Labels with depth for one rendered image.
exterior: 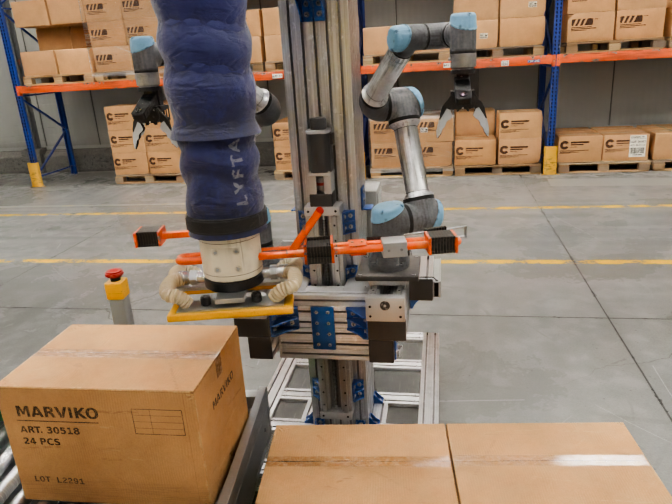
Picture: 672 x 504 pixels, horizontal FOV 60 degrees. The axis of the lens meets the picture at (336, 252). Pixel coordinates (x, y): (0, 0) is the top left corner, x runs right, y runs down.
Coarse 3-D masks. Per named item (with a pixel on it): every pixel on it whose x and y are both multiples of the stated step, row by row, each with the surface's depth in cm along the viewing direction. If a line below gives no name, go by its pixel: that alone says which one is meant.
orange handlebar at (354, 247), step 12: (348, 240) 168; (360, 240) 167; (372, 240) 168; (408, 240) 168; (420, 240) 168; (264, 252) 164; (276, 252) 164; (288, 252) 163; (300, 252) 163; (336, 252) 164; (348, 252) 164; (360, 252) 164; (180, 264) 163; (192, 264) 164
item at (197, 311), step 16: (176, 304) 163; (192, 304) 161; (208, 304) 159; (224, 304) 160; (240, 304) 159; (256, 304) 158; (272, 304) 158; (288, 304) 158; (176, 320) 156; (192, 320) 156
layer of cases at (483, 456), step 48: (288, 432) 203; (336, 432) 201; (384, 432) 200; (432, 432) 198; (480, 432) 197; (528, 432) 195; (576, 432) 194; (624, 432) 192; (288, 480) 180; (336, 480) 179; (384, 480) 178; (432, 480) 176; (480, 480) 175; (528, 480) 174; (576, 480) 173; (624, 480) 171
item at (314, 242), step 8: (304, 240) 166; (312, 240) 169; (320, 240) 169; (328, 240) 168; (304, 248) 162; (312, 248) 161; (320, 248) 161; (328, 248) 161; (304, 256) 163; (312, 256) 163; (320, 256) 163; (328, 256) 163
